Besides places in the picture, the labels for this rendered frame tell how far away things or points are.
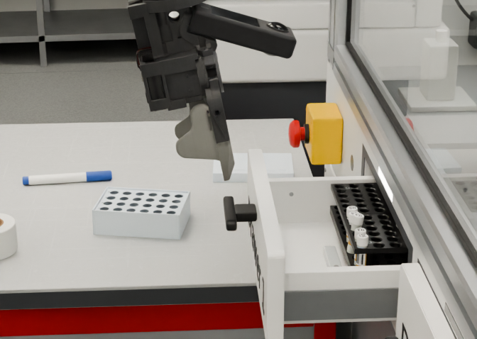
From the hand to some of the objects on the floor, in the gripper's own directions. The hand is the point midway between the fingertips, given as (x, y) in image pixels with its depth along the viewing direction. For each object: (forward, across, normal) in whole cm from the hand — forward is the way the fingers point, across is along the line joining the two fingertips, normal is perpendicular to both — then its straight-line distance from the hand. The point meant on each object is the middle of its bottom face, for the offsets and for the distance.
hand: (229, 161), depth 116 cm
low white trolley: (+91, -44, -30) cm, 105 cm away
